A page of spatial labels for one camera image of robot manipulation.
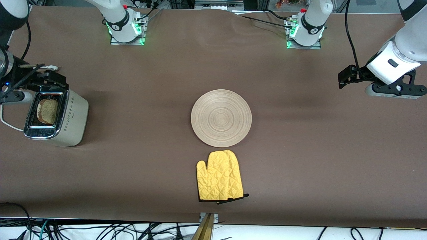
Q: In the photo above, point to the yellow quilted oven mitt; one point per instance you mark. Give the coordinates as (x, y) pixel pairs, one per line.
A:
(213, 180)
(238, 180)

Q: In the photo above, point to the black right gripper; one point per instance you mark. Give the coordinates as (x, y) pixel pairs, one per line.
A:
(32, 78)

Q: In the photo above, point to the brown table cover sheet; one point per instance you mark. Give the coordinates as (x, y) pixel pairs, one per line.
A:
(213, 66)

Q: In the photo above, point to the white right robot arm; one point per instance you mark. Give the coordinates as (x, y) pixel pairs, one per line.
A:
(116, 20)

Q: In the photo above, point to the round wooden plate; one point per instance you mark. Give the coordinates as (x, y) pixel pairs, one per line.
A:
(221, 118)

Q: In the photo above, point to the gold aluminium profile beam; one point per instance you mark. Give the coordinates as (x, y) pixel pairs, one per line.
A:
(204, 231)

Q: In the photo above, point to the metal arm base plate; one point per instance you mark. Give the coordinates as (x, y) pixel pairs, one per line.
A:
(143, 36)
(313, 47)

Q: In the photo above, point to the brown bread slice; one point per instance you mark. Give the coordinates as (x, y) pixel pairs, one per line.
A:
(47, 111)

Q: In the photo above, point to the grey metal frame box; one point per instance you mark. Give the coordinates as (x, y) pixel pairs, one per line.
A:
(217, 5)

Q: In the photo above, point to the beige chrome toaster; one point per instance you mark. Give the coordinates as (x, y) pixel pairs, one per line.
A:
(75, 116)

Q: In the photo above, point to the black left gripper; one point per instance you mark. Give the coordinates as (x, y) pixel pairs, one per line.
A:
(361, 73)

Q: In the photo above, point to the small grey metal bracket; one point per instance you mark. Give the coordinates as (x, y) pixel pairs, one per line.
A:
(216, 218)

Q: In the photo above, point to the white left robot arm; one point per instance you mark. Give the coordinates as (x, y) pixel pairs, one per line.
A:
(410, 40)

